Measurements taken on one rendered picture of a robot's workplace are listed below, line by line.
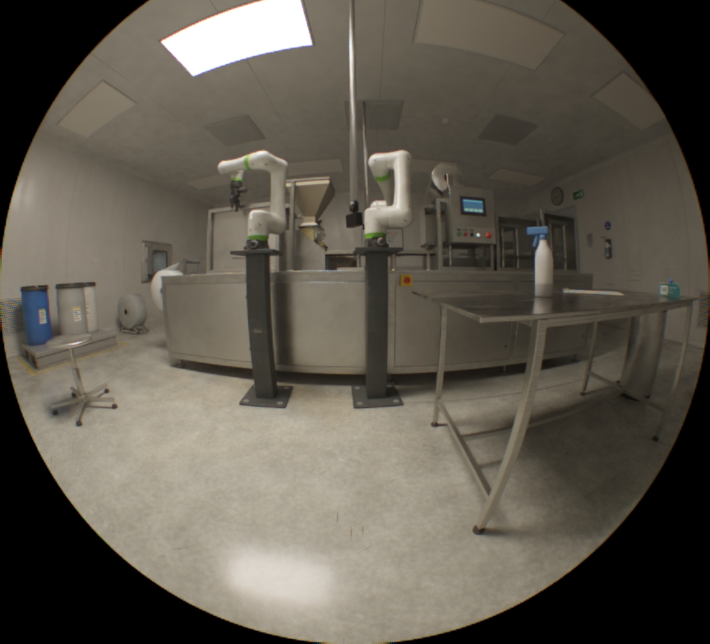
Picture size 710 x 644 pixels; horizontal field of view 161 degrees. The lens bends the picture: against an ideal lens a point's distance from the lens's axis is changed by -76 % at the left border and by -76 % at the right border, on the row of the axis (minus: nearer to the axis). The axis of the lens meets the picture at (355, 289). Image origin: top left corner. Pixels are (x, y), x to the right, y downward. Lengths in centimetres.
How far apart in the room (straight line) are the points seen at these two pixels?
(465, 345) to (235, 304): 165
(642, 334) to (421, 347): 155
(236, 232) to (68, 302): 215
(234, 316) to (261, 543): 148
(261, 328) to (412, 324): 94
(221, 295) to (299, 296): 61
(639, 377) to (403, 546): 168
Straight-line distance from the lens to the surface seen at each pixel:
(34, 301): 345
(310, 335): 171
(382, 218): 143
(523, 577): 91
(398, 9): 224
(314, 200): 200
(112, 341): 355
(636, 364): 200
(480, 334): 185
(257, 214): 152
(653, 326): 195
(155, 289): 282
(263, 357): 155
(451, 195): 181
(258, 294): 148
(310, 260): 192
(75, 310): 329
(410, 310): 166
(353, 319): 165
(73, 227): 440
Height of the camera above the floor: 78
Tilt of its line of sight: 3 degrees down
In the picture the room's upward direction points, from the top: 1 degrees counter-clockwise
